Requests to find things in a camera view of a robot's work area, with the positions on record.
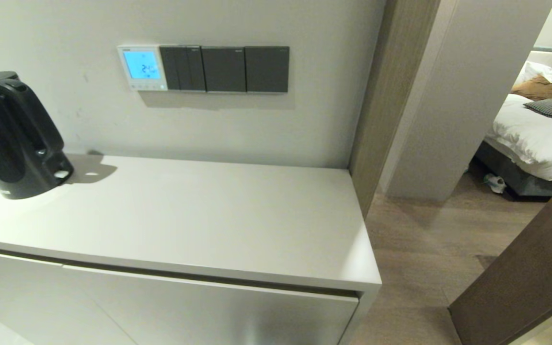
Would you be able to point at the white wall thermostat panel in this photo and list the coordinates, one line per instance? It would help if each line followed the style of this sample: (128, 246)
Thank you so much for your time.
(141, 64)

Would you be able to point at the white sideboard cabinet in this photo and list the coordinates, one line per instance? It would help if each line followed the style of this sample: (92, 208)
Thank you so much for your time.
(257, 215)

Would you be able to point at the white cabinet door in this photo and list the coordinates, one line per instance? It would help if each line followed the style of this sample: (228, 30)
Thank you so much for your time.
(257, 316)
(27, 306)

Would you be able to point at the white slipper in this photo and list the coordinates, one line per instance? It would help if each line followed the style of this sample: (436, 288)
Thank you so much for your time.
(495, 183)

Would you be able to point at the grey bed base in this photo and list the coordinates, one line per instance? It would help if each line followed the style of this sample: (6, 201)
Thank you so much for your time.
(501, 168)

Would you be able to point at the white bed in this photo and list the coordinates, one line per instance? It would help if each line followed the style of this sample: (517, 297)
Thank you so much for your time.
(534, 140)

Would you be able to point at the black electric kettle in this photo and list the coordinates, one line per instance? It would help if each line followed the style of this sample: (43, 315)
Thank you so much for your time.
(12, 143)

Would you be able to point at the brown wooden door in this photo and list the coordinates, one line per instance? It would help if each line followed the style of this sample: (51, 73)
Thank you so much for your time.
(520, 278)

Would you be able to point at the brown cushion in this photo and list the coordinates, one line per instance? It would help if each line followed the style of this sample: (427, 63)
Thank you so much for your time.
(539, 89)

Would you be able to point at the small white pillow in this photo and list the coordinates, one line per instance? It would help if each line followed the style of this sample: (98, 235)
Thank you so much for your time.
(534, 69)

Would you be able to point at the dark grey single wall switch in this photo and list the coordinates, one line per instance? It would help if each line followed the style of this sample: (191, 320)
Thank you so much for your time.
(267, 69)
(224, 69)

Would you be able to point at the dark grey multi-rocker wall switch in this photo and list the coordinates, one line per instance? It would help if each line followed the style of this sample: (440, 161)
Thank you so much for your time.
(183, 68)

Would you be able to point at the light wooden door frame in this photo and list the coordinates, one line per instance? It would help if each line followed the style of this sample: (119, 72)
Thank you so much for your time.
(391, 72)

